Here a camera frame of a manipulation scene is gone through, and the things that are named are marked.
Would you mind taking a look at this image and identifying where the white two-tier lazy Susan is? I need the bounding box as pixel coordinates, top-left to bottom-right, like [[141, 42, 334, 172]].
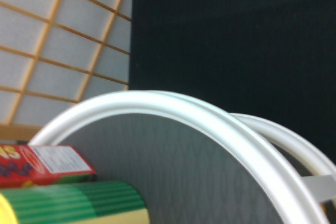
[[31, 91, 336, 224]]

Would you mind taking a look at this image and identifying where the black tablecloth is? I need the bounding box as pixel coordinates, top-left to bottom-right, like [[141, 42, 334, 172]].
[[129, 0, 336, 162]]

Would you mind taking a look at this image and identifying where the wooden lattice shoji screen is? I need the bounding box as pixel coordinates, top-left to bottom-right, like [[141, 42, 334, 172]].
[[0, 0, 132, 141]]

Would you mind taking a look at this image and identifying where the green yellow cylindrical canister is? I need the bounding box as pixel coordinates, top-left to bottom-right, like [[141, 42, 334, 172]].
[[0, 181, 150, 224]]

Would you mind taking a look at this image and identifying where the red raisins box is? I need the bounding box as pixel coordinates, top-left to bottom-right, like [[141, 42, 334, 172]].
[[0, 145, 96, 189]]

